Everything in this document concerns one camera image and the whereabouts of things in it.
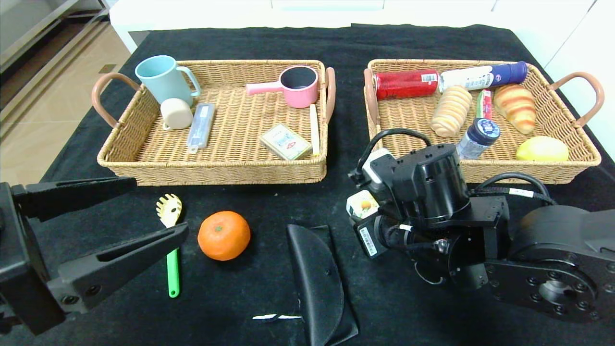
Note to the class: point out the striped spiral bread roll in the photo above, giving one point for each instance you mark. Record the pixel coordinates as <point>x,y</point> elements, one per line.
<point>451,111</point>

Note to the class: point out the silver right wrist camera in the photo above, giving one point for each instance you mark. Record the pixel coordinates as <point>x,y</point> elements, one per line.
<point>377,166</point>

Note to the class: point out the red drink can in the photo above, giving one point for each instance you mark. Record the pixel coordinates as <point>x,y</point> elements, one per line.
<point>406,85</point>

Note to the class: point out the clear plastic case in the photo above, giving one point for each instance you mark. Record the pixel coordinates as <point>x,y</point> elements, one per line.
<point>201,126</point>

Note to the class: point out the grey metal shelf unit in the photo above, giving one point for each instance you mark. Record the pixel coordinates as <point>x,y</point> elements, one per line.
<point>29,29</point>

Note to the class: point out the black cleanser tube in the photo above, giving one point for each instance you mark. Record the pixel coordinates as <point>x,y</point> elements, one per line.
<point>420,274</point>

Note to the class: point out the green card box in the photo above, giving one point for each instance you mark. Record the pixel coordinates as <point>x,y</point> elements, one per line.
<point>286,142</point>

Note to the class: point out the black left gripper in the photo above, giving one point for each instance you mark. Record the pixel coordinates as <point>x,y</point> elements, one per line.
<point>15,250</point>

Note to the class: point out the black glasses case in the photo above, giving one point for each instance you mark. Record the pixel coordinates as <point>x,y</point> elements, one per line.
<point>317,278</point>

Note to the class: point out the pale wooden stick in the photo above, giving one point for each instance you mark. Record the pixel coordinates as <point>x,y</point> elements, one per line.
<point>314,129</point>

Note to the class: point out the yellow lemon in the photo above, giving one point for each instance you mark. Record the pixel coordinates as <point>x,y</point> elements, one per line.
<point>542,149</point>

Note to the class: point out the green snack packet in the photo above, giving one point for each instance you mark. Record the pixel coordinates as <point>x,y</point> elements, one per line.
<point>484,103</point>

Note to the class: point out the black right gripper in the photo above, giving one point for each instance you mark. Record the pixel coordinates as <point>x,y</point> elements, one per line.
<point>368,240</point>

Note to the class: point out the black table cloth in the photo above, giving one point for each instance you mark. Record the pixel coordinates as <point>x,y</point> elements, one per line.
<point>216,312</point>

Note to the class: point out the golden croissant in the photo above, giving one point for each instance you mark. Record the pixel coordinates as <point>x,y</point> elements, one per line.
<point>516,107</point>

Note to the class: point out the small white juice box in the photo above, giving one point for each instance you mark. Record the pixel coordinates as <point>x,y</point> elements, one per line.
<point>360,204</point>

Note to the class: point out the small cream cup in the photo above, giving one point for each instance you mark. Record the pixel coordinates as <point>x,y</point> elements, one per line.
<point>176,114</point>

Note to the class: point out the brass floor outlet cover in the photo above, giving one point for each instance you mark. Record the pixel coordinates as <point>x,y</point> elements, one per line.
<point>109,69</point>

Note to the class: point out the small clear bottle dark cap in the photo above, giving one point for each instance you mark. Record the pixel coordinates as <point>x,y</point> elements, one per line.
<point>480,134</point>

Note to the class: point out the white bottle with blue cap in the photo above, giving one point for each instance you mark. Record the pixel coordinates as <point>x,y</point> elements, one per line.
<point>480,77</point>

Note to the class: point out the white paper scrap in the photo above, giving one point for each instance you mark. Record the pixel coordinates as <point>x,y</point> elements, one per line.
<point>269,316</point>

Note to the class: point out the light blue mug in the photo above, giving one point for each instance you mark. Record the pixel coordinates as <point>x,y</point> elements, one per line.
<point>162,80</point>

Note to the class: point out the orange fruit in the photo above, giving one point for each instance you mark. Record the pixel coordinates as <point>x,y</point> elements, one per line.
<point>224,236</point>

